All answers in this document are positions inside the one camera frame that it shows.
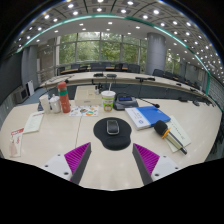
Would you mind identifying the colourful sticker sheet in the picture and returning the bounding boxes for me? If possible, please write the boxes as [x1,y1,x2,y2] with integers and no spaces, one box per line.
[69,105,100,118]

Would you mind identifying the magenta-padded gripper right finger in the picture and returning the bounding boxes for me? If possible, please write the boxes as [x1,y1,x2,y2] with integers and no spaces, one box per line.
[131,143,181,187]

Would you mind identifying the white plastic cup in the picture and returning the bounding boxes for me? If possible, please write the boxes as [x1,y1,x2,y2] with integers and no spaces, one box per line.
[38,94,52,114]

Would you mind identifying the green printed paper cup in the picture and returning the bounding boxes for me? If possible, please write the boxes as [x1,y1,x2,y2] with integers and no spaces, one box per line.
[100,83,117,113]

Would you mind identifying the black mouse pad with wrist rest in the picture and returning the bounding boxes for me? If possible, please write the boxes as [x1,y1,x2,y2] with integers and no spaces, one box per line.
[92,116,133,152]

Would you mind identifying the ceiling lights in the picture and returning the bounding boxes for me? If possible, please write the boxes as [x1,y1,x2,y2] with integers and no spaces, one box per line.
[13,0,224,84]

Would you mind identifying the black handheld microphone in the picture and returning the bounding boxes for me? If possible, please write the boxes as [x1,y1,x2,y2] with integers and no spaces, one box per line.
[153,119,188,156]

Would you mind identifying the white booklet with red header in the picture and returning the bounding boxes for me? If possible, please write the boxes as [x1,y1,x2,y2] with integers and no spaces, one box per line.
[23,111,45,135]

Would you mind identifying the black computer mouse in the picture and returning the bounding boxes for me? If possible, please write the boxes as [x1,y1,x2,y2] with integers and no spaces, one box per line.
[106,119,120,136]

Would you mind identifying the blue and white book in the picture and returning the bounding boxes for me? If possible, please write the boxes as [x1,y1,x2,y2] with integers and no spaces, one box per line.
[124,105,172,131]

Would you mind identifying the dark office chairs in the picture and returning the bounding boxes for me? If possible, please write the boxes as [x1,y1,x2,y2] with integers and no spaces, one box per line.
[56,62,214,98]

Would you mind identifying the red bottle with green band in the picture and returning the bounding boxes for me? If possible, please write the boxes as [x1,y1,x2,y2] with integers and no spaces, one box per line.
[56,81,72,114]

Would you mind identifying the red and white leaflet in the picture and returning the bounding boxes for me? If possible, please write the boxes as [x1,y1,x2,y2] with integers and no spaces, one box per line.
[8,127,25,158]

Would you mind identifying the white paper sheet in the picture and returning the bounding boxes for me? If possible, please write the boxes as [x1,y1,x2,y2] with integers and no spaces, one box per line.
[164,115,193,154]

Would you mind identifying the white cardboard box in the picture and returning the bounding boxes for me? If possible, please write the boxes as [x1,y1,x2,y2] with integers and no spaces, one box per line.
[73,85,103,107]

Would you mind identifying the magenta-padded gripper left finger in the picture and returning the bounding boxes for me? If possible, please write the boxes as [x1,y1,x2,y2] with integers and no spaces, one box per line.
[43,142,93,186]

